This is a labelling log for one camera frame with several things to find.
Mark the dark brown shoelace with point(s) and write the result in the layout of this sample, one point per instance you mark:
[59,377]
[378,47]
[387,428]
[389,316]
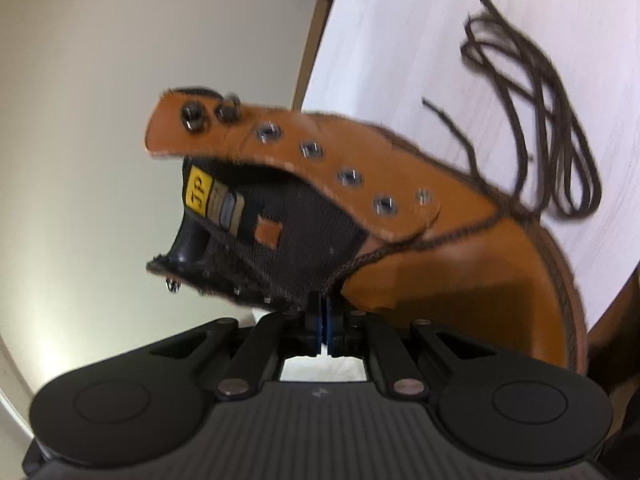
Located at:
[568,179]

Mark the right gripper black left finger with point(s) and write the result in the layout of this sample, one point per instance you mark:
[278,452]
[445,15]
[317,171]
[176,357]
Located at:
[277,336]

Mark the tan leather boot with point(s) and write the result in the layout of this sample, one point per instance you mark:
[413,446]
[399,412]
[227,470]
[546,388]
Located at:
[279,204]

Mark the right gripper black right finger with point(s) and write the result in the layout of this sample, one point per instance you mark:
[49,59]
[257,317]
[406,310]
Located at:
[352,333]

